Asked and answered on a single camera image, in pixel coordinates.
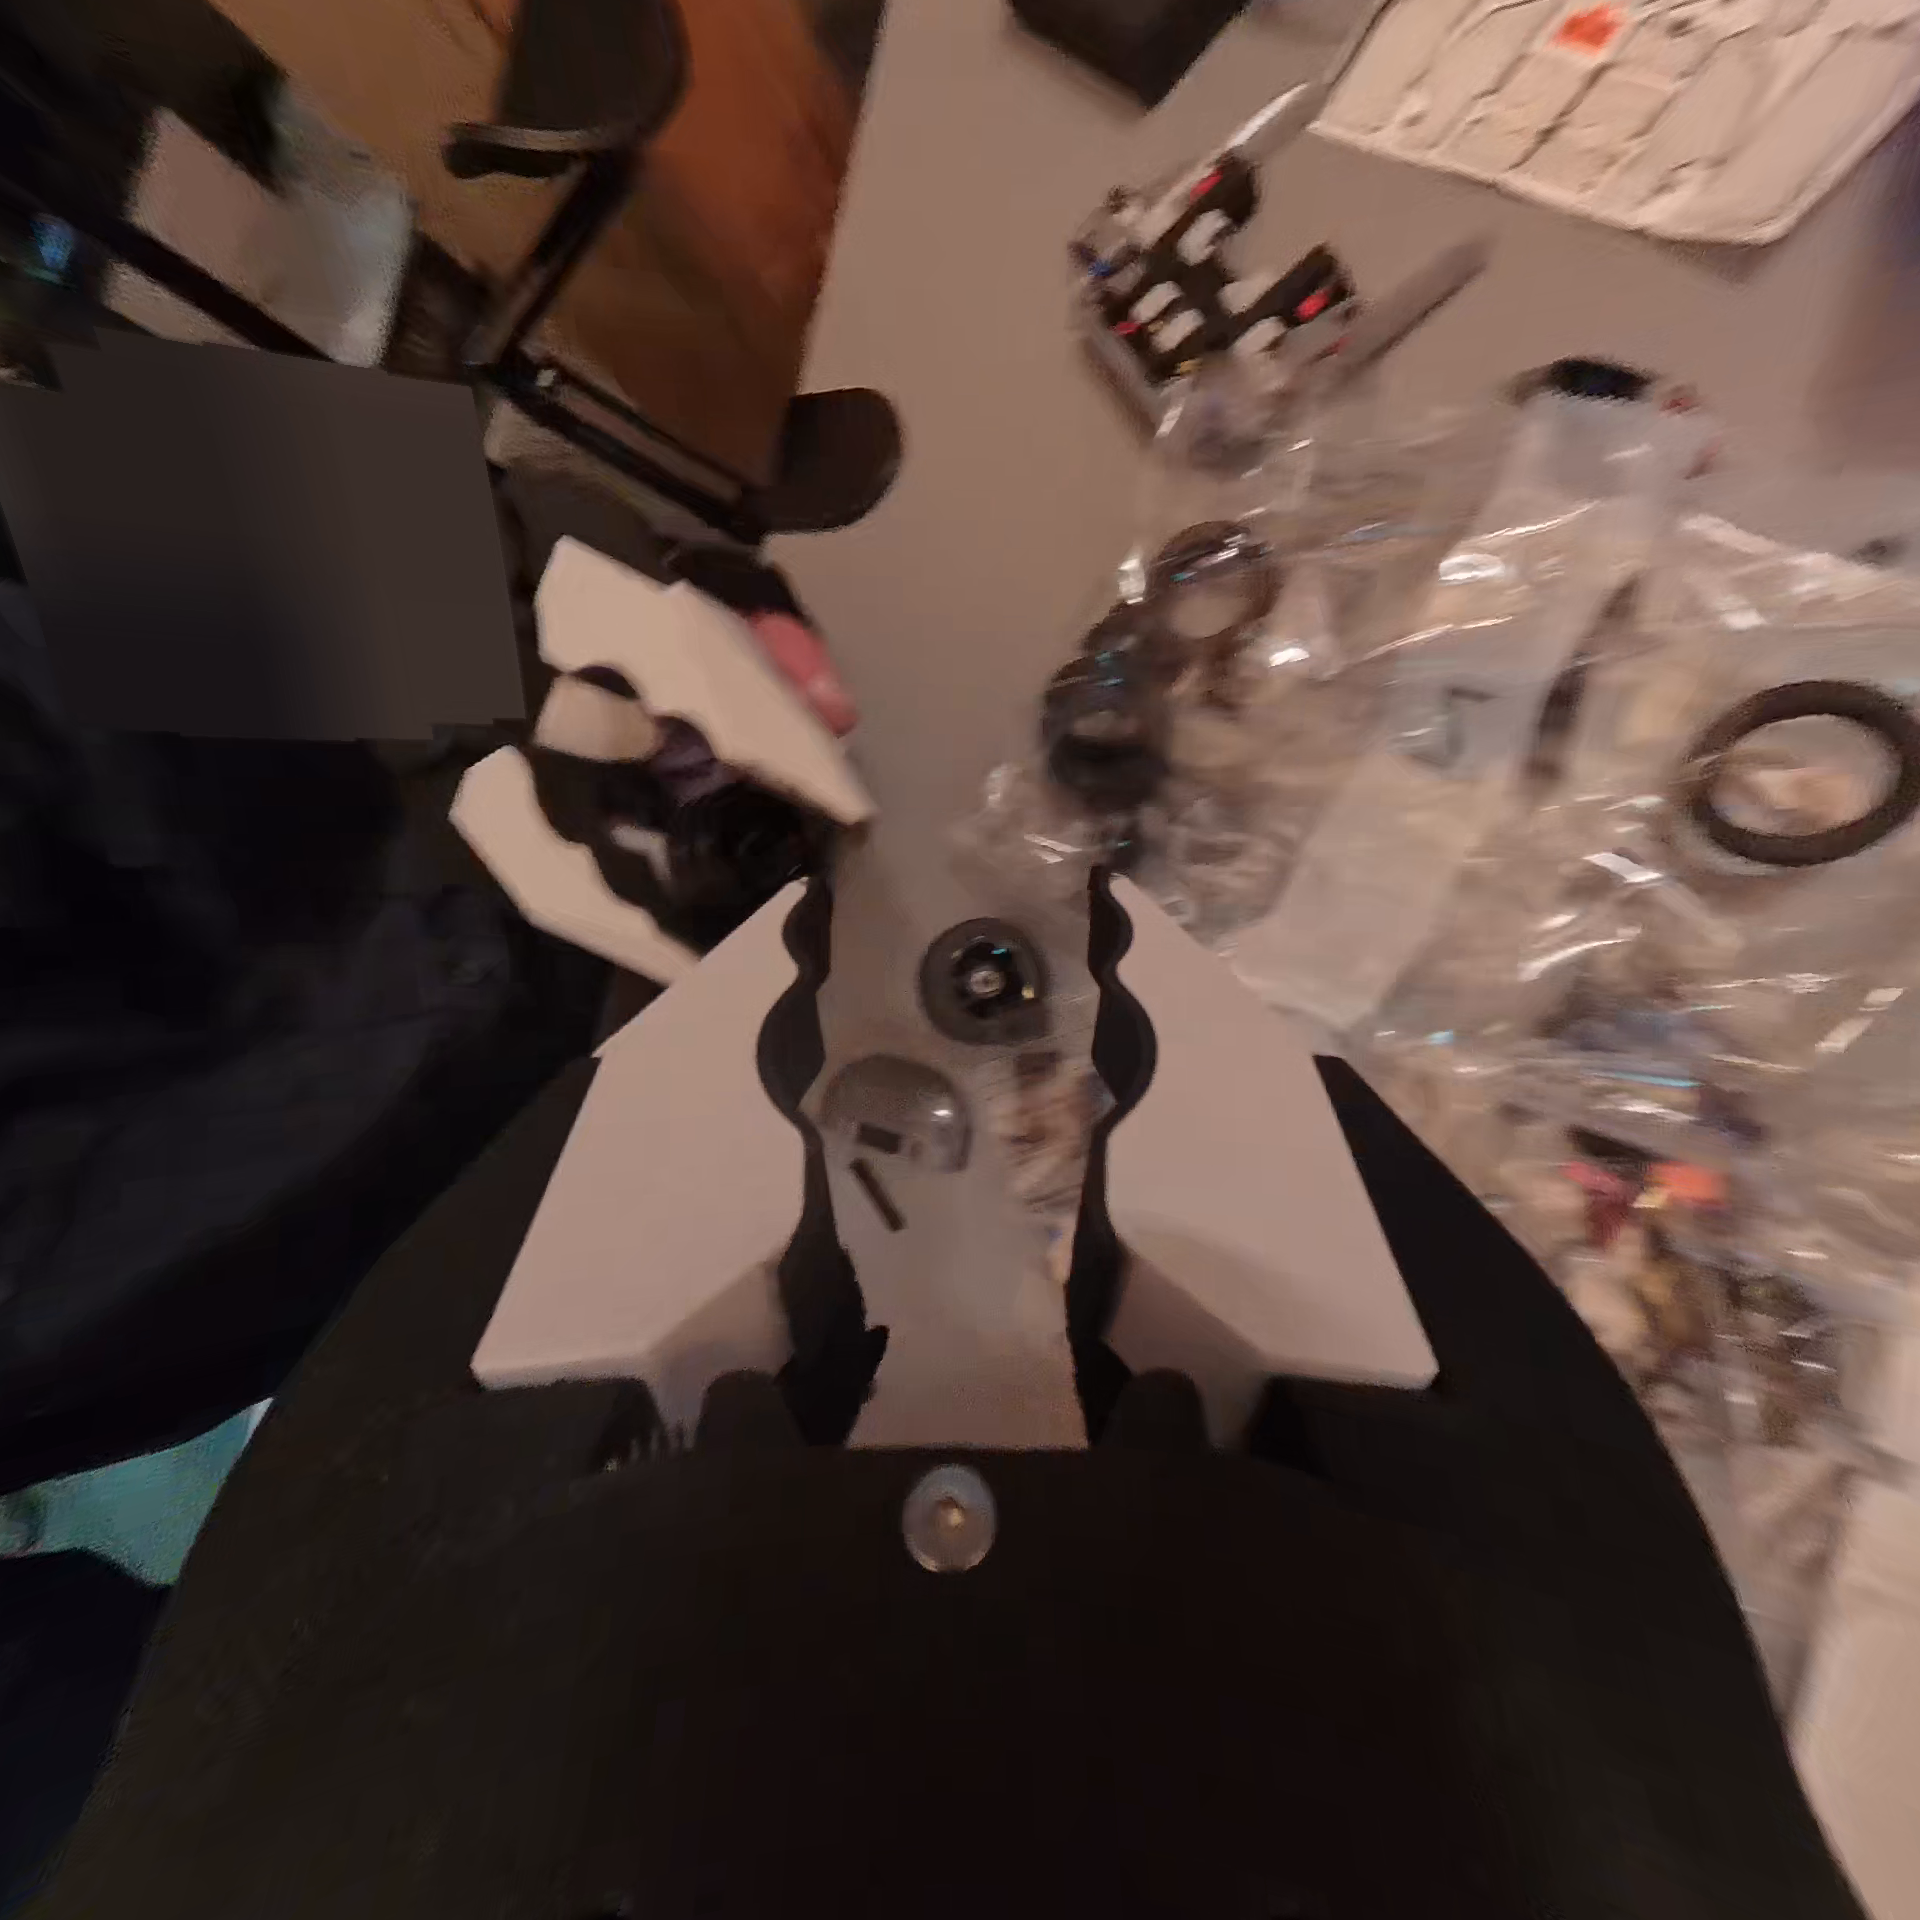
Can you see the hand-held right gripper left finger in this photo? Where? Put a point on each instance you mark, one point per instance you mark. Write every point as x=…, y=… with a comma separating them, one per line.
x=645, y=1200

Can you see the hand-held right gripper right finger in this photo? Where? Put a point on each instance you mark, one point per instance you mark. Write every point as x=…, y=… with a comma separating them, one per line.
x=1260, y=1200

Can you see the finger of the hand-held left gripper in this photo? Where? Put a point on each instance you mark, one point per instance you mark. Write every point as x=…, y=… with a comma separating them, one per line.
x=540, y=856
x=708, y=677

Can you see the black rubber toy tire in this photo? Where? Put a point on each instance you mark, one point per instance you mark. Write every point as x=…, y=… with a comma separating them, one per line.
x=1135, y=600
x=1063, y=734
x=1702, y=781
x=718, y=841

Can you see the dark toy wheel rim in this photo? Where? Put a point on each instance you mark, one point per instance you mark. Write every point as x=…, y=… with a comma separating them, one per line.
x=944, y=974

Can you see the person's left hand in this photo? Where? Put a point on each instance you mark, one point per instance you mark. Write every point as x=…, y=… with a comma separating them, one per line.
x=811, y=677

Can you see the black toy pin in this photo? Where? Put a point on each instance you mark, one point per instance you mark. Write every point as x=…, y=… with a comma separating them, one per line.
x=878, y=1195

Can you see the dark office chair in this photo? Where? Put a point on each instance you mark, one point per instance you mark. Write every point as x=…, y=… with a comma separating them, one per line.
x=825, y=468

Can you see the clear dome piece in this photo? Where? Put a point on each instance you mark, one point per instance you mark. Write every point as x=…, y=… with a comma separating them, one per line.
x=901, y=1095

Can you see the pile of clear plastic bags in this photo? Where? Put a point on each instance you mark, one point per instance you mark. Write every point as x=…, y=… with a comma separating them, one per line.
x=1500, y=974

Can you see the toy car chassis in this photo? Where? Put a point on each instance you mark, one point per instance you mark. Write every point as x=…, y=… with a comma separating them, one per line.
x=1201, y=300

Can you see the sticker sheet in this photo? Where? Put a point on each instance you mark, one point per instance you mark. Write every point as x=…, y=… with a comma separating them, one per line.
x=1621, y=105

